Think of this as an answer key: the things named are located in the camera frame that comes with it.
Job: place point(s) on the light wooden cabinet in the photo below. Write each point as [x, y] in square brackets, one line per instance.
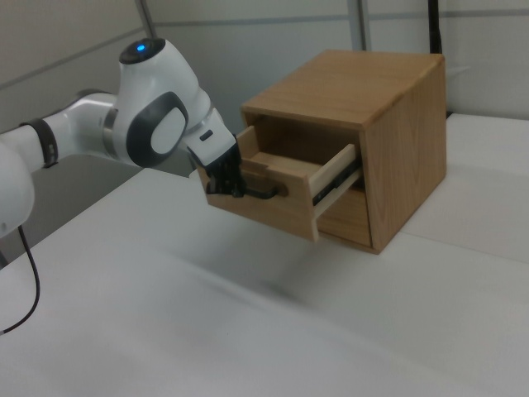
[409, 157]

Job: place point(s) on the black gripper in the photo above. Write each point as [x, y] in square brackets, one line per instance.
[221, 163]

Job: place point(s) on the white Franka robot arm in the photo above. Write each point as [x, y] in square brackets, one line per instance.
[165, 124]

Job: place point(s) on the black stand pole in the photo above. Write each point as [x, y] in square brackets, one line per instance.
[435, 29]

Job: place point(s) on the grey partition post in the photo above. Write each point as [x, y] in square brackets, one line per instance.
[363, 25]
[146, 16]

